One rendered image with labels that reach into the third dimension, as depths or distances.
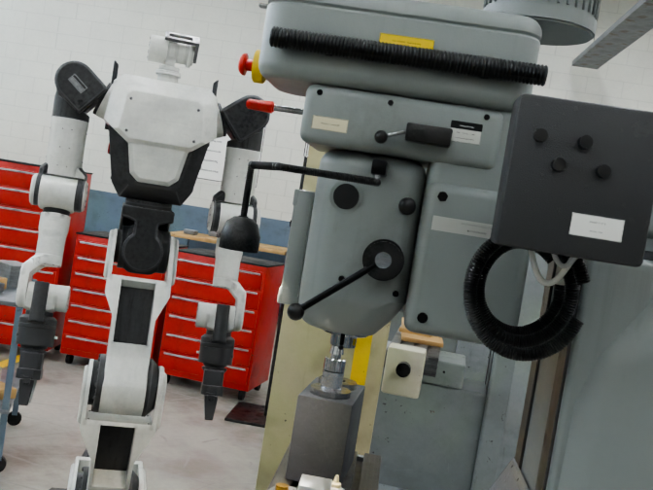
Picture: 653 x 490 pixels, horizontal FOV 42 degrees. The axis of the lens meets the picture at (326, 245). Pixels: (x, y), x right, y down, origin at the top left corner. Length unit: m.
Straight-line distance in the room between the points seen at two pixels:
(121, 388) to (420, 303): 0.92
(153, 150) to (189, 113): 0.13
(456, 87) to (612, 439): 0.61
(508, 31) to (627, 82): 9.55
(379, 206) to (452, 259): 0.15
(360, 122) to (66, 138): 0.96
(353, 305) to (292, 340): 1.87
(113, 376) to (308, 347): 1.35
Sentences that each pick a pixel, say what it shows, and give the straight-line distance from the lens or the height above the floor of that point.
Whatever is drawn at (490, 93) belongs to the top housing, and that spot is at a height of 1.75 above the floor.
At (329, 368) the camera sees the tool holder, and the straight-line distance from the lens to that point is 1.85.
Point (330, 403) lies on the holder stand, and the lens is 1.83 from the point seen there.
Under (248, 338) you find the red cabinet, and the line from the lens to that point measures 6.16.
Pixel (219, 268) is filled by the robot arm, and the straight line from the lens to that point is 2.22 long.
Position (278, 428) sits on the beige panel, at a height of 0.63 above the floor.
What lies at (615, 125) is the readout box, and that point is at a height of 1.70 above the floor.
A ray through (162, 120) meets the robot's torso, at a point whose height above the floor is 1.67.
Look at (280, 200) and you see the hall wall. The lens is 10.65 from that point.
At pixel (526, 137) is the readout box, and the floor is 1.66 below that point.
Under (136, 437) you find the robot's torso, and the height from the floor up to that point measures 0.89.
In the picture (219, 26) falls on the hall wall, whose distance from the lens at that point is 11.04.
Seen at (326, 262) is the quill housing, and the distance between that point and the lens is 1.45.
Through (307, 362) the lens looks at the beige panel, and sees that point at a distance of 3.33.
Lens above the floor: 1.54
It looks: 3 degrees down
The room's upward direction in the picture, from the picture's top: 9 degrees clockwise
